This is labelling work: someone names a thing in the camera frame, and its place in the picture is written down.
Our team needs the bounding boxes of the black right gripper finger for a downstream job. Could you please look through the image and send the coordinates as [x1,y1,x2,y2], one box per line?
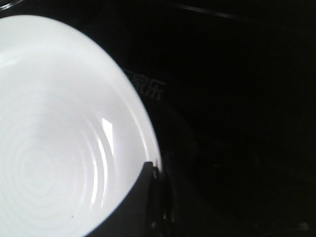
[95,162,163,237]

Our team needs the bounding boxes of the white round plate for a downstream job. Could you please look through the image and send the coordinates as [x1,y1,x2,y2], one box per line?
[0,15,161,237]

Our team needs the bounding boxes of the black glass stove top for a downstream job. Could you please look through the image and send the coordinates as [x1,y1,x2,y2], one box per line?
[0,0,316,237]

